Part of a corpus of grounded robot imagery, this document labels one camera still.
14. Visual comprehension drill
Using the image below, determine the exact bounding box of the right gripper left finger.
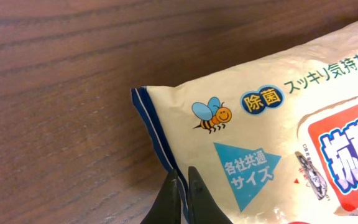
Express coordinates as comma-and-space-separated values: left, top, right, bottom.
140, 169, 181, 224

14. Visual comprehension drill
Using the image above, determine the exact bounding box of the yellow snack bag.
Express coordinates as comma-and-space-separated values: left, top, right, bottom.
131, 21, 358, 223

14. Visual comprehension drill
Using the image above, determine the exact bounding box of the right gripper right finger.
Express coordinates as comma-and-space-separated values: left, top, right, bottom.
187, 166, 232, 224

